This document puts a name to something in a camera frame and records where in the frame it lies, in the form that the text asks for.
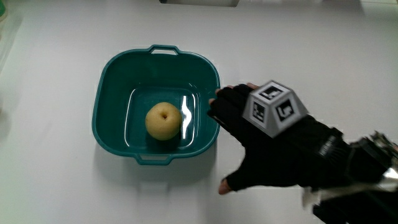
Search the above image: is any person's right forearm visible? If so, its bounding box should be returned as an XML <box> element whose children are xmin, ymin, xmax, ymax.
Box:
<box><xmin>302</xmin><ymin>130</ymin><xmax>398</xmax><ymax>224</ymax></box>

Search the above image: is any person's right hand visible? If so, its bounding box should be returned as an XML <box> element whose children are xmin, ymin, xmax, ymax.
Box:
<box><xmin>207</xmin><ymin>80</ymin><xmax>353</xmax><ymax>196</ymax></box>

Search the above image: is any yellow pear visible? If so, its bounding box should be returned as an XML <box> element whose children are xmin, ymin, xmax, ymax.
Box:
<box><xmin>144</xmin><ymin>101</ymin><xmax>183</xmax><ymax>141</ymax></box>

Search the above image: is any teal plastic plate basin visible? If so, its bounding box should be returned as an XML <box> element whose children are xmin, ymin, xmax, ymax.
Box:
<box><xmin>91</xmin><ymin>44</ymin><xmax>221</xmax><ymax>166</ymax></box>

